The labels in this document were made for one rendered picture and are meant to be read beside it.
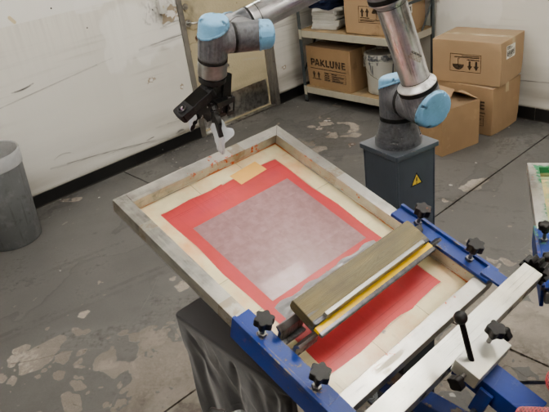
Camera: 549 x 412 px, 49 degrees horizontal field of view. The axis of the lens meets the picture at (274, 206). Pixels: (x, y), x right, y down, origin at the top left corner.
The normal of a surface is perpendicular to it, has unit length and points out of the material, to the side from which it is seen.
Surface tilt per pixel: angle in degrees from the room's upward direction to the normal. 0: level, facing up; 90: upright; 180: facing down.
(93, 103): 90
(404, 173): 90
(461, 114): 90
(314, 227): 19
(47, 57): 90
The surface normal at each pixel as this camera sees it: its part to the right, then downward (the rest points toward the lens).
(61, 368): -0.12, -0.87
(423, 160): 0.53, 0.34
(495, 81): -0.66, 0.42
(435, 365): 0.11, -0.73
